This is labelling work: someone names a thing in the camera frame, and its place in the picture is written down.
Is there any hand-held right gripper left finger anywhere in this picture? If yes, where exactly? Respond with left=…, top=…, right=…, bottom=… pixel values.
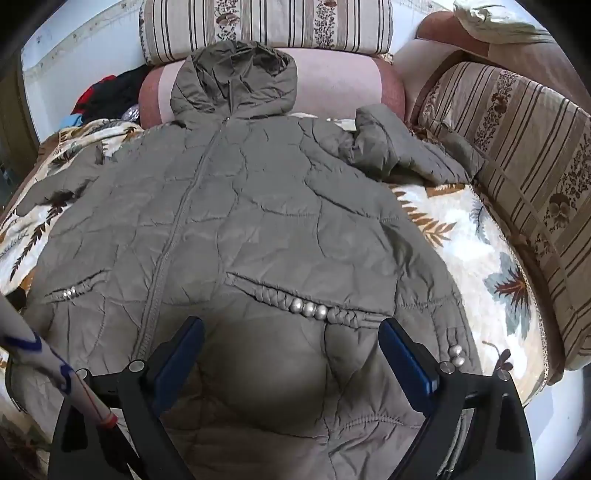
left=48, top=316, right=205, bottom=480

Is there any striped floral sofa cushion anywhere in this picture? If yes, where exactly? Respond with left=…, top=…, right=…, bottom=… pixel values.
left=418, top=61, right=591, bottom=385
left=139, top=0, right=395, bottom=66

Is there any leaf print blanket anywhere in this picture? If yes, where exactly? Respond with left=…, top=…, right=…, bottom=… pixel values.
left=0, top=117, right=550, bottom=480

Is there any pink bolster cushion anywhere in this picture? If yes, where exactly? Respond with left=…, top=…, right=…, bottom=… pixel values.
left=139, top=46, right=408, bottom=130

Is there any olive quilted hooded jacket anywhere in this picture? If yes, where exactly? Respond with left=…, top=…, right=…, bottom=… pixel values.
left=21, top=41, right=485, bottom=480

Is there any pile of dark clothes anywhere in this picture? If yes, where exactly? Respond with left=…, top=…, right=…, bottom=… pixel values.
left=71, top=65, right=151, bottom=125

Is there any brown sofa backrest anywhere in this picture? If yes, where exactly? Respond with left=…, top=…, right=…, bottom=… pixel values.
left=416, top=11, right=591, bottom=112

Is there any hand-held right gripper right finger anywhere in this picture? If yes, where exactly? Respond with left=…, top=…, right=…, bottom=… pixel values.
left=378, top=318, right=537, bottom=480

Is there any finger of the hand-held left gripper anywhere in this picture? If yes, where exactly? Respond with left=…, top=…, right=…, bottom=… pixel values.
left=107, top=421, right=140, bottom=470

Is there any cream crumpled cloth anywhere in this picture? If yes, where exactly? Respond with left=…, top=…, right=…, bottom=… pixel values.
left=452, top=0, right=555, bottom=44

